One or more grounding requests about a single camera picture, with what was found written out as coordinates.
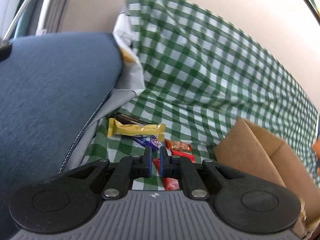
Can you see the orange cushion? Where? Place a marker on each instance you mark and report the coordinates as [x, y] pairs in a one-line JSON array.
[[317, 147]]

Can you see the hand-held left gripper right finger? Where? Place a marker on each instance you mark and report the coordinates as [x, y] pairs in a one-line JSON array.
[[162, 163]]

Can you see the yellow snack bar packet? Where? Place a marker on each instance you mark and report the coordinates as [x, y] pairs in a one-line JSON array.
[[132, 129]]

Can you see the grey curtain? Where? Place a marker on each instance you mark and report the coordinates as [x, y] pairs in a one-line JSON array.
[[53, 7]]

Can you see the white printed cloth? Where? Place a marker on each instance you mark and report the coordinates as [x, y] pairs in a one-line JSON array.
[[132, 77]]

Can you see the dark brown chocolate bar packet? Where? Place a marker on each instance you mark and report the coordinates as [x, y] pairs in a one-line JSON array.
[[127, 119]]

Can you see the metal flexible tube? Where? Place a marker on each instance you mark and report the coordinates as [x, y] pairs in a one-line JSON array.
[[22, 10]]

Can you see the black knob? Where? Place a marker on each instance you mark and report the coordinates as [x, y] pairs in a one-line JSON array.
[[5, 50]]

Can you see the green checkered cloth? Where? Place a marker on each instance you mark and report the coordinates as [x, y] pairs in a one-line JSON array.
[[200, 67]]

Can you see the blue purple candy packet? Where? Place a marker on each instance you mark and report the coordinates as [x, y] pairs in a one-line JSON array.
[[150, 142]]

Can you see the red peanut print snack packet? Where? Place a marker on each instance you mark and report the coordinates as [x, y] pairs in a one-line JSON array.
[[178, 145]]

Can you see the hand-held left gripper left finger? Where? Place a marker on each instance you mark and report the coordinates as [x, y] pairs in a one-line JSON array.
[[149, 163]]

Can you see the cardboard box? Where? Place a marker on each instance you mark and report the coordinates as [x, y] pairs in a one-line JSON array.
[[245, 150]]

